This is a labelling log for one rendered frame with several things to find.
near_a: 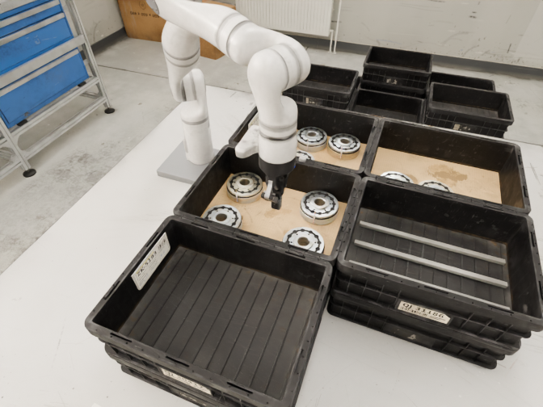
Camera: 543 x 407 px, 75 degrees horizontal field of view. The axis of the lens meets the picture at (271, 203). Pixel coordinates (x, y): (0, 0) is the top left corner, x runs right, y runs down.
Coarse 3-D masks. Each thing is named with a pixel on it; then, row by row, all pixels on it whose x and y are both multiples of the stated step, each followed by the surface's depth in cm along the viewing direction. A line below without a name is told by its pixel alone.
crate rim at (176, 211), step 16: (352, 176) 93; (192, 192) 89; (352, 192) 91; (176, 208) 85; (208, 224) 82; (224, 224) 81; (272, 240) 78; (336, 240) 78; (320, 256) 75; (336, 256) 75
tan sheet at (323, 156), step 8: (328, 136) 123; (360, 144) 120; (320, 152) 117; (360, 152) 117; (320, 160) 114; (328, 160) 114; (336, 160) 114; (344, 160) 114; (352, 160) 114; (360, 160) 114; (352, 168) 111
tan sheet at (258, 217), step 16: (224, 192) 103; (288, 192) 103; (304, 192) 103; (208, 208) 99; (240, 208) 99; (256, 208) 99; (272, 208) 99; (288, 208) 99; (256, 224) 95; (272, 224) 95; (288, 224) 95; (304, 224) 95; (336, 224) 95
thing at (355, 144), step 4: (332, 136) 117; (336, 136) 118; (340, 136) 117; (348, 136) 118; (352, 136) 117; (332, 140) 117; (336, 140) 116; (352, 140) 116; (356, 140) 116; (332, 144) 115; (336, 144) 115; (352, 144) 115; (356, 144) 115; (332, 148) 114; (336, 148) 113; (340, 148) 114; (344, 148) 113; (348, 148) 113; (352, 148) 114; (356, 148) 113; (340, 152) 112; (344, 152) 112; (348, 152) 112; (352, 152) 113
